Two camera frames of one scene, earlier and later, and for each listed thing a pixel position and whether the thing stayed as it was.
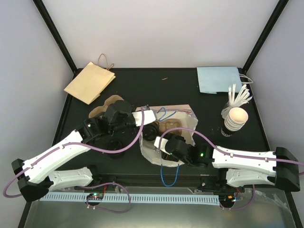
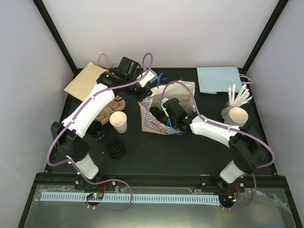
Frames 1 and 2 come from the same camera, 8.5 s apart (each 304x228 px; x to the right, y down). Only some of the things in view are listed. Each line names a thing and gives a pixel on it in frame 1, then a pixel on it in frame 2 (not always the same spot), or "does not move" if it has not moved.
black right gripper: x=165 y=156 to x=172 y=124
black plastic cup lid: x=150 y=131 to x=159 y=114
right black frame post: x=263 y=38 does not move
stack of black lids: x=114 y=145 does not move
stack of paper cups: x=236 y=118 does not move
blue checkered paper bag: x=188 y=120 to x=183 y=91
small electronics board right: x=227 y=200 does not move
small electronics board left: x=95 y=197 does not move
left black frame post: x=41 y=7 does not move
